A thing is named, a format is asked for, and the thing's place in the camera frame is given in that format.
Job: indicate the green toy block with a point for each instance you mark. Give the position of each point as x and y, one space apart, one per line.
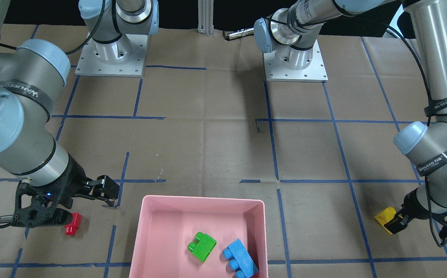
201 246

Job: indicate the blue toy block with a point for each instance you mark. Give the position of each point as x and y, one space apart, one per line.
239 260

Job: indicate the silver metal cylinder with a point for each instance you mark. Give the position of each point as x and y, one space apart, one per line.
231 36

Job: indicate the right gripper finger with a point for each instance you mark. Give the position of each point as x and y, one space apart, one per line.
40 218
103 188

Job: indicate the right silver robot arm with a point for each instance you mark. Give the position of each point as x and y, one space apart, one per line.
30 80

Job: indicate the yellow toy block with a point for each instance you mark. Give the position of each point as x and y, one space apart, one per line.
385 216

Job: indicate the brown paper table cover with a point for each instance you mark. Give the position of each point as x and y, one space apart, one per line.
202 121

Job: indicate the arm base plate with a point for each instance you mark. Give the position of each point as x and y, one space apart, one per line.
123 58
293 65

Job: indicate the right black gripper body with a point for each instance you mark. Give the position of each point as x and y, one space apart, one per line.
73 176

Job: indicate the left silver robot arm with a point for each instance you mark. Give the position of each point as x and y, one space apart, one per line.
295 29

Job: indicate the aluminium frame post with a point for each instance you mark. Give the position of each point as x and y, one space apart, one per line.
205 10

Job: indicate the red toy block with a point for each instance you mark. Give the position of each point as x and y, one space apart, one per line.
72 228

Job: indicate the pink plastic box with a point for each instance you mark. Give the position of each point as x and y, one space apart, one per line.
168 224

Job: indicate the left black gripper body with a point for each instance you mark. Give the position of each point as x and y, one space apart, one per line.
419 204

